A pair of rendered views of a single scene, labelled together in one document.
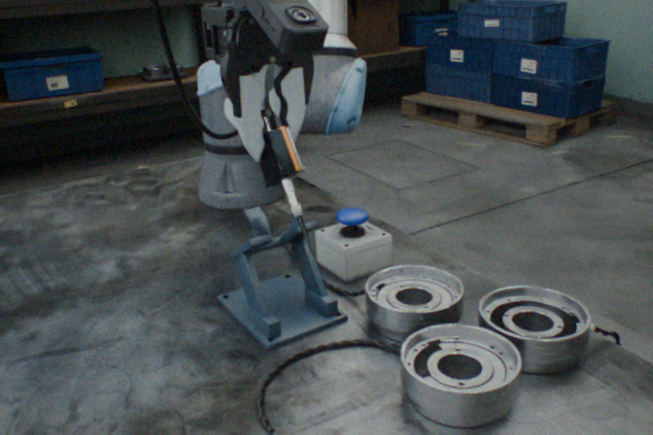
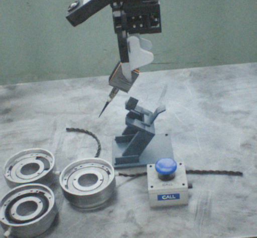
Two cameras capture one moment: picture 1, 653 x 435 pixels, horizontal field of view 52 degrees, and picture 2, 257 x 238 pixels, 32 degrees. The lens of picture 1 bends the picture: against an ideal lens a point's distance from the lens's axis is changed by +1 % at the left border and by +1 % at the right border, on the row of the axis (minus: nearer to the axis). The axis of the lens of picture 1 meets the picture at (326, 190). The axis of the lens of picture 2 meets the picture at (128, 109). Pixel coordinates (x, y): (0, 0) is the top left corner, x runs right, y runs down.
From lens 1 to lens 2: 1.23 m
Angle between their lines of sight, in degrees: 105
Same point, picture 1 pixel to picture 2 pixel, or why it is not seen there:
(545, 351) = (7, 197)
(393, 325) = (78, 167)
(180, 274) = (210, 128)
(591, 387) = not seen: outside the picture
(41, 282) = (235, 89)
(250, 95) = not seen: hidden behind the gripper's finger
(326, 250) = not seen: hidden behind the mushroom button
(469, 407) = (12, 162)
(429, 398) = (26, 154)
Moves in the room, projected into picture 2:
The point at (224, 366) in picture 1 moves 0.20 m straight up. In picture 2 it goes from (113, 127) to (102, 49)
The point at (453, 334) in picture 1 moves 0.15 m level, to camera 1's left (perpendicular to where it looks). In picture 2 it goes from (46, 176) to (90, 134)
